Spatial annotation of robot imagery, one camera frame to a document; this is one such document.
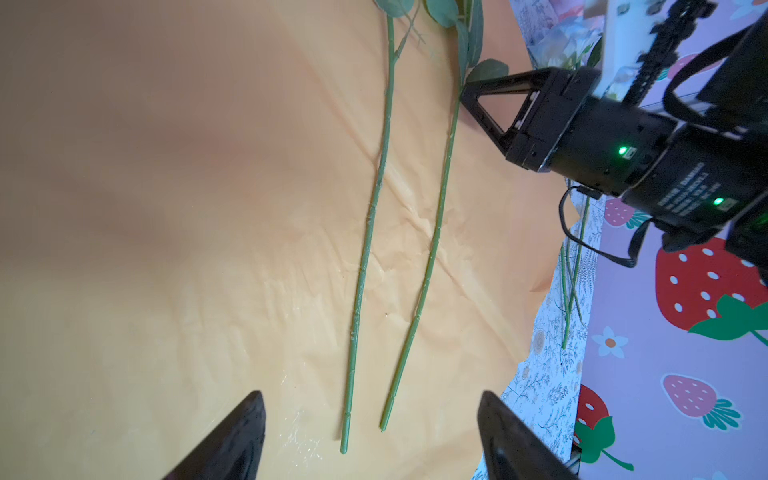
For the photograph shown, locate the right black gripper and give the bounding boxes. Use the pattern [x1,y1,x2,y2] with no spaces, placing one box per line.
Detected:
[460,67,767,238]

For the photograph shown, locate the pink fake rose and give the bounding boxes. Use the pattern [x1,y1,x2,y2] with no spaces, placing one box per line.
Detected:
[379,1,509,432]

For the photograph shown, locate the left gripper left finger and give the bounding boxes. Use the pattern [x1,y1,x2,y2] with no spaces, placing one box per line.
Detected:
[164,391,266,480]

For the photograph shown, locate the orange wrapping paper sheet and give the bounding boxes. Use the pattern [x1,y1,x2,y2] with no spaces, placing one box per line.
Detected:
[1,1,563,479]

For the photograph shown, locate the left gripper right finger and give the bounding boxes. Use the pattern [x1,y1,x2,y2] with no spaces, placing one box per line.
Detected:
[477,391,577,480]

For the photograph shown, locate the white fake rose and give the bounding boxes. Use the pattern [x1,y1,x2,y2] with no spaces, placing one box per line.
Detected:
[339,1,419,455]

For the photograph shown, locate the pale fake flower stem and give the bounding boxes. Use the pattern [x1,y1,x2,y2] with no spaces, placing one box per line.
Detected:
[528,16,605,70]

